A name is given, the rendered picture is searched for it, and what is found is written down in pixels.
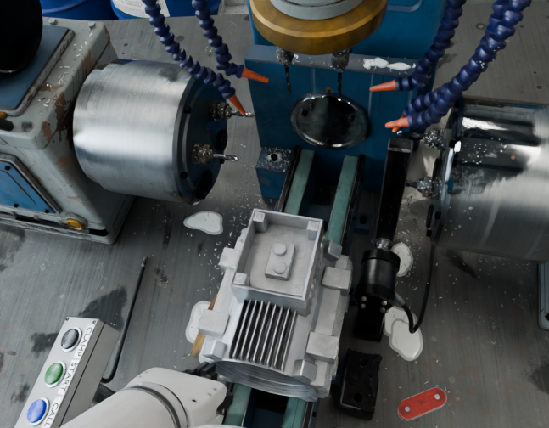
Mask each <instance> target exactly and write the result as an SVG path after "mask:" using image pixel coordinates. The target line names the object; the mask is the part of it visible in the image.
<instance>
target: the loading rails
mask: <svg viewBox="0 0 549 428"><path fill-rule="evenodd" d="M364 162H365V155H364V154H360V157H357V156H350V155H345V157H344V160H343V164H342V168H341V172H340V175H339V182H338V186H337V190H336V194H335V197H334V202H333V206H325V205H320V204H314V203H312V201H313V197H314V193H315V190H316V186H317V166H316V151H314V150H307V149H302V150H301V151H300V145H295V147H294V153H293V156H292V159H291V161H290V165H289V168H288V173H287V176H286V179H285V182H284V185H283V190H282V193H281V196H280V200H277V202H276V205H275V208H274V211H276V212H281V213H287V214H292V215H297V216H302V217H312V218H317V219H322V220H323V228H324V232H327V234H326V238H325V241H328V240H333V241H334V242H336V243H337V244H339V245H341V246H342V251H341V255H344V256H349V254H350V247H351V242H352V239H353V234H354V232H355V233H359V234H370V230H371V225H372V220H373V215H369V214H364V213H359V212H358V209H359V205H360V200H361V192H362V184H363V172H364ZM357 285H358V284H355V283H351V287H350V292H349V295H350V305H354V306H356V304H357V302H356V300H355V298H354V297H355V292H356V286H357ZM344 370H345V365H343V364H340V363H338V368H337V372H336V376H335V380H332V381H331V387H335V388H339V389H341V385H342V379H343V375H344ZM225 387H226V388H227V391H229V392H232V393H233V400H232V405H230V406H228V407H226V408H224V409H222V410H220V411H218V412H217V414H220V415H223V416H224V417H223V421H222V423H221V424H222V425H234V426H241V427H247V428H315V424H316V420H317V412H318V408H319V403H320V399H321V398H320V397H319V398H318V399H317V401H316V402H308V401H305V400H303V399H301V398H298V397H289V399H288V403H287V407H286V411H285V414H281V413H278V412H274V411H271V410H267V409H263V408H260V404H261V400H262V397H263V393H264V391H261V390H257V389H255V388H252V387H249V386H245V385H242V384H239V383H231V382H228V381H226V384H225Z"/></svg>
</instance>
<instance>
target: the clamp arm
mask: <svg viewBox="0 0 549 428"><path fill-rule="evenodd" d="M412 148H413V141H412V140H409V139H402V138H389V142H388V147H387V153H386V159H385V165H384V177H383V183H382V189H381V196H380V202H379V208H378V220H377V227H376V233H375V239H374V246H377V245H378V241H379V240H380V241H379V244H384V241H385V240H386V245H387V246H389V248H390V249H392V247H393V244H394V239H395V231H396V227H397V223H398V219H399V215H400V210H401V202H402V198H403V194H404V190H405V186H406V178H407V173H408V170H409V166H410V161H411V157H412Z"/></svg>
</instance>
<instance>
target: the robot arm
mask: <svg viewBox="0 0 549 428"><path fill-rule="evenodd" d="M215 371H216V364H215V363H211V364H209V362H206V361H204V362H202V363H201V364H200V365H199V366H198V367H196V368H195V369H194V370H191V369H185V370H183V371H182V372H178V371H175V370H171V369H163V368H151V369H148V370H146V371H144V372H142V373H141V374H140V375H138V376H137V377H136V378H134V379H133V380H132V381H131V382H130V383H129V384H128V385H127V386H126V387H125V388H123V389H121V390H120V391H118V392H116V393H115V394H114V395H112V396H111V397H108V398H107V399H105V400H103V401H102V402H101V403H99V404H97V405H96V406H94V407H92V408H90V409H88V410H87V411H86V412H85V413H83V414H81V415H79V416H77V417H76V418H74V419H73V420H71V421H70V422H68V423H66V424H65V425H62V426H61V427H59V428H247V427H241V426H234V425H222V424H221V423H222V421H223V417H224V416H223V415H220V414H217V413H216V412H218V411H220V410H222V409H224V408H226V407H228V406H230V405H232V400H233V393H232V392H229V391H227V388H226V387H225V385H224V384H222V383H221V382H218V381H217V376H218V374H217V373H215Z"/></svg>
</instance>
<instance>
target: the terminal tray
mask: <svg viewBox="0 0 549 428"><path fill-rule="evenodd" d="M258 214H262V216H263V217H262V218H261V219H258V218H257V215H258ZM312 222H314V223H315V224H316V227H315V228H311V226H310V224H311V223H312ZM324 247H325V236H324V228H323V220H322V219H317V218H312V217H302V216H297V215H292V214H287V213H281V212H276V211H267V210H262V209H256V208H254V210H253V212H252V215H251V218H250V221H249V226H248V228H247V231H246V234H245V236H244V242H243V244H242V247H241V250H240V252H239V255H238V260H237V263H236V266H235V268H234V271H233V274H232V278H231V282H230V287H231V290H232V292H233V294H234V296H235V297H236V299H237V302H238V304H242V303H243V301H244V299H245V300H246V302H247V303H249V300H251V301H252V302H253V304H255V301H258V303H259V305H261V303H262V302H264V303H265V306H268V302H269V303H270V304H271V306H272V307H274V306H275V304H277V308H280V309H281V307H282V306H283V308H284V310H286V311H288V309H289V308H290V310H291V312H292V313H294V311H295V310H297V313H298V315H300V316H302V317H305V318H307V314H308V315H310V314H311V306H312V305H313V303H312V298H314V297H315V293H314V290H315V289H316V288H317V283H316V282H317V281H318V274H319V273H320V266H321V265H322V258H323V248H324ZM239 275H242V276H243V277H244V280H243V281H238V276H239ZM296 286H298V287H300V292H299V293H296V292H294V288H295V287H296Z"/></svg>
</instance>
